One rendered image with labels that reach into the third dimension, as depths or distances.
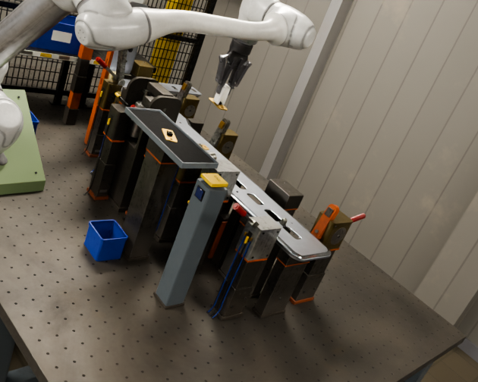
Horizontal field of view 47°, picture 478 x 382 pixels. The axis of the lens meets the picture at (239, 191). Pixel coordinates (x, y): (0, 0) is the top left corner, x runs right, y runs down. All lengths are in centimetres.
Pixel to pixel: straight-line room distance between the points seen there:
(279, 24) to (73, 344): 109
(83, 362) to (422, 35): 302
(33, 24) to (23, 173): 64
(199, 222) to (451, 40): 254
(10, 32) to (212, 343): 109
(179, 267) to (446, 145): 241
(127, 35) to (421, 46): 263
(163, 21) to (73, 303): 85
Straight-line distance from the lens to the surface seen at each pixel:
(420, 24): 391
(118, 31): 152
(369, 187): 402
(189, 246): 166
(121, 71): 243
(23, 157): 218
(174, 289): 176
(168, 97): 203
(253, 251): 169
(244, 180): 208
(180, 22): 166
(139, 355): 163
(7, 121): 189
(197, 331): 177
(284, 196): 204
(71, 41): 271
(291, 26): 177
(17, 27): 177
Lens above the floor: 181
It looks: 24 degrees down
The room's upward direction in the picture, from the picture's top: 22 degrees clockwise
